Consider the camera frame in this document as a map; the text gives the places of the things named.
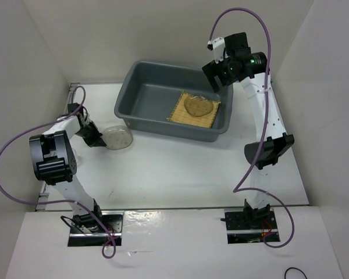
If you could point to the woven bamboo mat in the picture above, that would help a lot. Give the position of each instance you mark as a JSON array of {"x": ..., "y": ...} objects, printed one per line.
[{"x": 180, "y": 115}]

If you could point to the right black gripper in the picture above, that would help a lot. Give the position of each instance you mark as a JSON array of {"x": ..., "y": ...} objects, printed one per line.
[{"x": 212, "y": 69}]

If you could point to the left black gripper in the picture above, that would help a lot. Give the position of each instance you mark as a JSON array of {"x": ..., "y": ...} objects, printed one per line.
[{"x": 96, "y": 140}]

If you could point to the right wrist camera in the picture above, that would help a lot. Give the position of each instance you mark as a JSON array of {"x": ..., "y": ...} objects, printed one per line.
[{"x": 218, "y": 47}]

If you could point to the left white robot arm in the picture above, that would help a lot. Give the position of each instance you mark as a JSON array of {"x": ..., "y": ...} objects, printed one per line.
[{"x": 54, "y": 163}]

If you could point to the grey plastic bin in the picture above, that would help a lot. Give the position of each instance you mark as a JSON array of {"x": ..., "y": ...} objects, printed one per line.
[{"x": 151, "y": 91}]

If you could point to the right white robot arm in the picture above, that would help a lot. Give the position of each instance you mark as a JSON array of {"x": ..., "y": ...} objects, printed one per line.
[{"x": 272, "y": 138}]

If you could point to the clear smoked plate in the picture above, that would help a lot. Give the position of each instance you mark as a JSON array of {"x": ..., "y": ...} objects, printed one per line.
[
  {"x": 117, "y": 137},
  {"x": 198, "y": 106}
]

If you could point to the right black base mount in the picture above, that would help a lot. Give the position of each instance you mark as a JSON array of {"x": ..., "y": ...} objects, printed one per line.
[{"x": 238, "y": 231}]

